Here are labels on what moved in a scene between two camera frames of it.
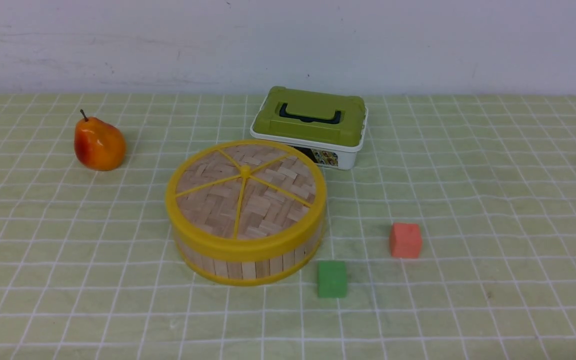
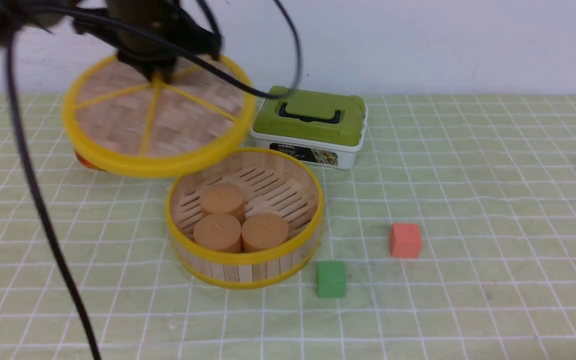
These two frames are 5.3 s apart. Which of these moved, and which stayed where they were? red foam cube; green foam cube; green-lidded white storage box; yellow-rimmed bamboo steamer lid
Moved: yellow-rimmed bamboo steamer lid
Stayed: green-lidded white storage box; red foam cube; green foam cube
